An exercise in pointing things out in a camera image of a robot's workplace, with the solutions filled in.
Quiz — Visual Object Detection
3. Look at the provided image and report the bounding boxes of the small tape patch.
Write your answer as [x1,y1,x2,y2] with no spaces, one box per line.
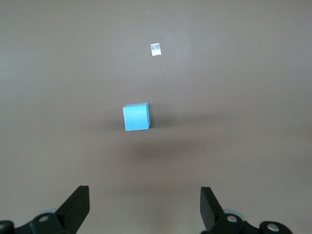
[150,43,162,57]

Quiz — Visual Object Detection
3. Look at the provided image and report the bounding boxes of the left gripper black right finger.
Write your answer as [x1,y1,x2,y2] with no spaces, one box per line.
[200,186,229,234]

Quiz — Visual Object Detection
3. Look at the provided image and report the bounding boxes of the blue cube block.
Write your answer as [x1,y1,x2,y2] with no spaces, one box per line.
[122,102,151,132]

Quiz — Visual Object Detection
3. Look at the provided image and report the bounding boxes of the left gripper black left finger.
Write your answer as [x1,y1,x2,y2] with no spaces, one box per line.
[55,185,90,234]

